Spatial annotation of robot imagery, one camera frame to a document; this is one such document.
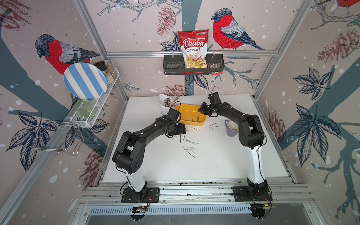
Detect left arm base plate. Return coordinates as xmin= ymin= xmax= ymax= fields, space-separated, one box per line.
xmin=121 ymin=184 xmax=160 ymax=203

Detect red cassava chips bag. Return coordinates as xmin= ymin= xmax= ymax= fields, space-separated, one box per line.
xmin=178 ymin=30 xmax=209 ymax=69

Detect green glass cup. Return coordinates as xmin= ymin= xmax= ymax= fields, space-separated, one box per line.
xmin=72 ymin=99 xmax=96 ymax=118

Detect black wire wall basket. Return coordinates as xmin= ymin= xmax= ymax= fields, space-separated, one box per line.
xmin=163 ymin=54 xmax=225 ymax=75

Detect blue white striped plate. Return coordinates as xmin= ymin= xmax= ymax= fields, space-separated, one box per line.
xmin=63 ymin=62 xmax=108 ymax=100

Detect clear wire wall shelf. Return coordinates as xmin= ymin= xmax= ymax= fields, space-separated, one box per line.
xmin=56 ymin=63 xmax=120 ymax=128

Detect dark lid spice jar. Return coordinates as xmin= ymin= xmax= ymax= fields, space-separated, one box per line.
xmin=94 ymin=61 xmax=112 ymax=81

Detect white utensil holder cup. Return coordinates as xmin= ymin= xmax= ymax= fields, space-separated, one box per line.
xmin=158 ymin=94 xmax=180 ymax=115

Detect yellow plastic storage box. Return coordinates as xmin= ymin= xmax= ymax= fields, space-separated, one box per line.
xmin=175 ymin=104 xmax=207 ymax=127

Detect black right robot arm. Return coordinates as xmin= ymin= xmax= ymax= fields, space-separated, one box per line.
xmin=198 ymin=92 xmax=268 ymax=199

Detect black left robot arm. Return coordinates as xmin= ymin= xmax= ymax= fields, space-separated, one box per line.
xmin=112 ymin=108 xmax=186 ymax=193

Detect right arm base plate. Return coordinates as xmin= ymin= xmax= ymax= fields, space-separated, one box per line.
xmin=232 ymin=179 xmax=273 ymax=202

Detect light spice jar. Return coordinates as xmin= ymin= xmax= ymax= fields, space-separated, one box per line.
xmin=106 ymin=61 xmax=117 ymax=84

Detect purple ceramic mug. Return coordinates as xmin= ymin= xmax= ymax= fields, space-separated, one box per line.
xmin=225 ymin=120 xmax=239 ymax=137

